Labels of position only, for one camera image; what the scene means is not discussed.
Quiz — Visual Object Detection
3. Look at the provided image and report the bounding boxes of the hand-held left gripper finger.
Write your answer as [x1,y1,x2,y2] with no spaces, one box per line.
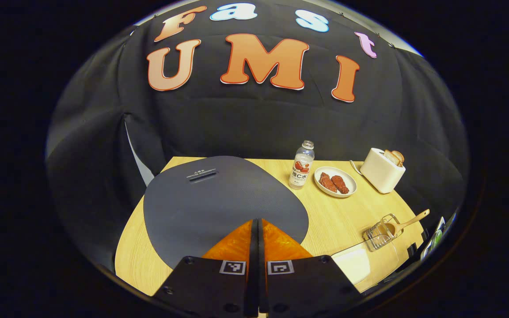
[153,219,258,318]
[259,219,361,318]

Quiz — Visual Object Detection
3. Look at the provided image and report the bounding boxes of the black silver rice cooker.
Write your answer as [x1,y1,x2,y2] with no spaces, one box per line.
[143,155,309,269]

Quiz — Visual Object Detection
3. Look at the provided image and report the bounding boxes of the metal wire chopstick holder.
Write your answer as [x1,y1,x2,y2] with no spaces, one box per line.
[363,214,403,252]

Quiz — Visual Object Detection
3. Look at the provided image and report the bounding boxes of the wooden spoon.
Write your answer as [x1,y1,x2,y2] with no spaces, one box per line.
[383,209,430,237]

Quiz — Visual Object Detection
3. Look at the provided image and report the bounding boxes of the clear plastic drink bottle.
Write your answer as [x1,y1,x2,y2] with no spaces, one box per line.
[289,140,315,190]

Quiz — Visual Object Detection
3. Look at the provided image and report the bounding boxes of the brown meat piece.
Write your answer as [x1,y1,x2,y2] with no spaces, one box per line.
[319,172,338,193]
[331,175,350,195]

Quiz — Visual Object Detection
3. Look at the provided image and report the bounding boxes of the white oval plate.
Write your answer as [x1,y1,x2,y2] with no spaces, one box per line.
[314,166,357,198]

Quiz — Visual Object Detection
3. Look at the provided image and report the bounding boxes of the white toaster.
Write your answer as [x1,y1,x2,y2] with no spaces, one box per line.
[360,148,406,194]

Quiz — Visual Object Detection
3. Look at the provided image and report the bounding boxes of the green white packet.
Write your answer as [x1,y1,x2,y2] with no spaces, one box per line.
[420,214,457,261]

